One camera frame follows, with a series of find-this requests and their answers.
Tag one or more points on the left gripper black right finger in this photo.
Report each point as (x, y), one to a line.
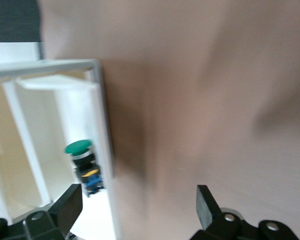
(207, 207)

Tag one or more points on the green mushroom push button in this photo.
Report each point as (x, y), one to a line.
(78, 147)

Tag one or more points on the brown table mat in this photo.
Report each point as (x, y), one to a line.
(190, 100)

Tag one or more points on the white plastic drawer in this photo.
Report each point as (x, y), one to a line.
(100, 112)

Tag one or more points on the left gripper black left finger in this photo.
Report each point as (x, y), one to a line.
(68, 206)

